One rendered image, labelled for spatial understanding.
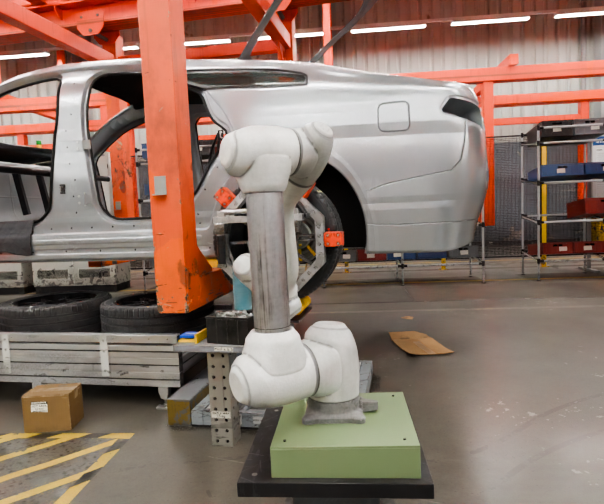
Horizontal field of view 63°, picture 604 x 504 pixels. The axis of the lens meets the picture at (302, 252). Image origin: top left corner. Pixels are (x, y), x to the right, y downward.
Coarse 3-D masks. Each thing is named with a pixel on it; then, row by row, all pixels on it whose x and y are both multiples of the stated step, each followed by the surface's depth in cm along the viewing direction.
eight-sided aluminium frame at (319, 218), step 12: (240, 192) 242; (240, 204) 243; (312, 216) 236; (324, 216) 240; (324, 228) 239; (228, 252) 251; (324, 252) 238; (228, 264) 247; (312, 264) 238; (300, 288) 240
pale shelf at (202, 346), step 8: (176, 344) 209; (184, 344) 208; (192, 344) 208; (200, 344) 207; (208, 344) 207; (216, 344) 206; (224, 344) 206; (216, 352) 204; (224, 352) 204; (232, 352) 203; (240, 352) 202
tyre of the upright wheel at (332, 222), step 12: (312, 192) 243; (312, 204) 244; (324, 204) 243; (336, 216) 252; (336, 228) 243; (216, 240) 255; (216, 252) 256; (336, 252) 244; (324, 264) 245; (336, 264) 259; (228, 276) 256; (312, 276) 247; (324, 276) 246; (312, 288) 247
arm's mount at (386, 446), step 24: (288, 408) 154; (384, 408) 149; (288, 432) 136; (312, 432) 135; (336, 432) 135; (360, 432) 134; (384, 432) 133; (408, 432) 132; (288, 456) 128; (312, 456) 127; (336, 456) 126; (360, 456) 126; (384, 456) 125; (408, 456) 125
